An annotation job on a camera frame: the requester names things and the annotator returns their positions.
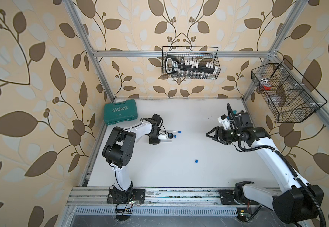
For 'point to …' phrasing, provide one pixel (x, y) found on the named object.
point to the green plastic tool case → (125, 110)
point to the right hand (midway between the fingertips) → (209, 136)
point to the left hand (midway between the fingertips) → (155, 136)
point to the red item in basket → (266, 88)
